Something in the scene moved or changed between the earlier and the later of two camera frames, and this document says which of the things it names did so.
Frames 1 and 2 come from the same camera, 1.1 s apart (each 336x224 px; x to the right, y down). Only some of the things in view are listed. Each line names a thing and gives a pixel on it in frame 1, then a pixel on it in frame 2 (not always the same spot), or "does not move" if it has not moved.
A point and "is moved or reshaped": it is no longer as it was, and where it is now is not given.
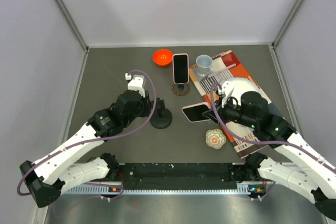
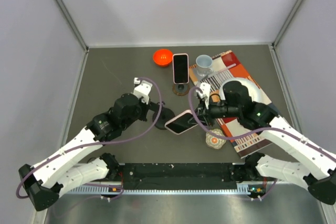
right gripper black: x=220 y=110 → x=205 y=113
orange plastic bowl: x=163 y=57 does not move
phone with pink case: x=180 y=64 does not move
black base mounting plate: x=181 y=176 does not move
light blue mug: x=204 y=65 does not move
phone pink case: x=194 y=112 is moved or reshaped
